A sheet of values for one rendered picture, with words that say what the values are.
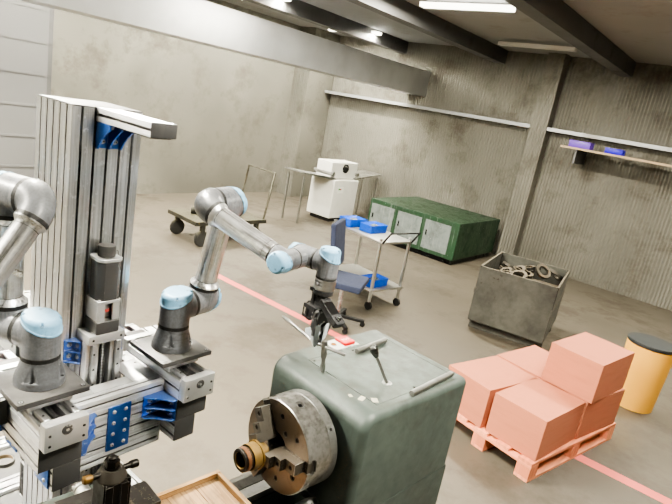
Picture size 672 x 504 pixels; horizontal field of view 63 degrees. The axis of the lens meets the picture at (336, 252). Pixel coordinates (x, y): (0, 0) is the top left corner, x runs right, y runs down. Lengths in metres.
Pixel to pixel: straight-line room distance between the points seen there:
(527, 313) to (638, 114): 4.78
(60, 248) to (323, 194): 8.68
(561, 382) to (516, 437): 0.64
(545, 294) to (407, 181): 5.97
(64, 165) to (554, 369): 3.62
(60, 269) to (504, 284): 4.96
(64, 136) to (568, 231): 9.13
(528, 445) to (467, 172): 7.53
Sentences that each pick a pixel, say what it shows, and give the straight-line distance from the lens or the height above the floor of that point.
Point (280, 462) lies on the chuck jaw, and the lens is 1.82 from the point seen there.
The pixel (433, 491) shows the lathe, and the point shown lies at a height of 0.76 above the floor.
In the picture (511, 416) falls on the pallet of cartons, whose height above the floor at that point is 0.35.
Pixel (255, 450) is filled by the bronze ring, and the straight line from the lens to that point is 1.82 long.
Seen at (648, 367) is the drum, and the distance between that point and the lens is 5.65.
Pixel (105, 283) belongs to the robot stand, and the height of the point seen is 1.45.
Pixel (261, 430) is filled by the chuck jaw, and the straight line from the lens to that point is 1.86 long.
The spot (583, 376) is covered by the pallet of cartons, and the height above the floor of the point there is 0.62.
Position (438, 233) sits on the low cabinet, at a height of 0.45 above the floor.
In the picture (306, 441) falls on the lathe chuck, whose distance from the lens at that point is 1.79.
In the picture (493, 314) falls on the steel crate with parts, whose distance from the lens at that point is 6.37.
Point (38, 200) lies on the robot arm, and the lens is 1.80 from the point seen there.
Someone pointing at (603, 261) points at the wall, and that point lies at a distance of 10.22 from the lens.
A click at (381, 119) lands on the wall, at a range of 12.03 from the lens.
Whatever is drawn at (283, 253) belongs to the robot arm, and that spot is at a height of 1.68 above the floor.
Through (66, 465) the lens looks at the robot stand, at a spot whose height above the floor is 0.93.
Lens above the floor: 2.17
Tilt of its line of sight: 15 degrees down
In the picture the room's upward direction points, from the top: 10 degrees clockwise
